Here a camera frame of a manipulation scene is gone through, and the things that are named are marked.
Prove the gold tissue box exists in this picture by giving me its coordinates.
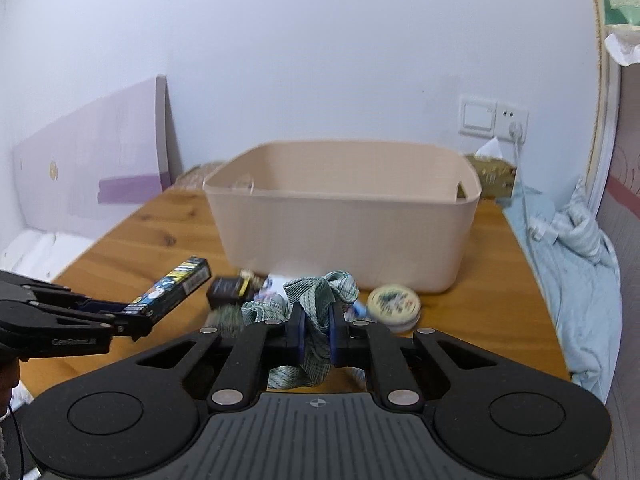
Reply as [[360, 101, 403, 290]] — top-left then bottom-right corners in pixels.
[[466, 136, 516, 200]]

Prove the light blue blanket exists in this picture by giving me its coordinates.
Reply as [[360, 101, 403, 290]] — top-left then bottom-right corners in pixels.
[[498, 181, 623, 401]]

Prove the white power plug cable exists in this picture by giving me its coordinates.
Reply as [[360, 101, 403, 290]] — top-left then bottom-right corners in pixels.
[[506, 120, 544, 281]]

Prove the round tin with lid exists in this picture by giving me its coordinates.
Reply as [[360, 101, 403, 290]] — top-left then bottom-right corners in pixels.
[[367, 284, 422, 333]]

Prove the small black box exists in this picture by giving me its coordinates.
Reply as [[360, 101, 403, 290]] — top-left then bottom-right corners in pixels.
[[206, 276, 250, 311]]

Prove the black yellow long box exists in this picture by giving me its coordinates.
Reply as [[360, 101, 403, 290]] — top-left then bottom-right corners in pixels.
[[122, 256, 212, 324]]

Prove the white wall power socket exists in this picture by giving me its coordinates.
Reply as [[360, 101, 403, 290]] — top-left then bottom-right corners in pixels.
[[494, 102, 528, 143]]

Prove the beige plastic storage basket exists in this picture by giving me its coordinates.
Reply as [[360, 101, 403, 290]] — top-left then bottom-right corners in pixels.
[[203, 140, 482, 292]]

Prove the lilac wooden board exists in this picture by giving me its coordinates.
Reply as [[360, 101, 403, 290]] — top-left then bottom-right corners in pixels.
[[13, 75, 170, 240]]

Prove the white wall light switch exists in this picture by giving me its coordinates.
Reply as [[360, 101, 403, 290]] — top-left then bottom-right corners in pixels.
[[459, 96, 497, 138]]

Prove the green checkered cloth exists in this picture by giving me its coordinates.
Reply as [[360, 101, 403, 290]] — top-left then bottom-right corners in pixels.
[[241, 271, 359, 389]]

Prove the white tube bottle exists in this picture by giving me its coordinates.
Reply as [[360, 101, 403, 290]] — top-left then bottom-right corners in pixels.
[[253, 274, 292, 309]]

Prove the colourful cartoon box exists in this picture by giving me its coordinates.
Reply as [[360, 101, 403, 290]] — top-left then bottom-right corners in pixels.
[[343, 300, 369, 322]]

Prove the cream headboard frame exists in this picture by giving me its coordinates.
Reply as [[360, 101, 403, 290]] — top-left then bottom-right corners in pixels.
[[586, 0, 620, 214]]

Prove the green hanging tissue pack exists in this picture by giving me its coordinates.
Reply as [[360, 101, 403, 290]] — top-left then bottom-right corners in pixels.
[[603, 0, 639, 67]]

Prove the white charger adapter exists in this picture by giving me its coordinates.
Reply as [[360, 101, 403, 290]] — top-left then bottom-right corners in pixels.
[[528, 214, 565, 244]]

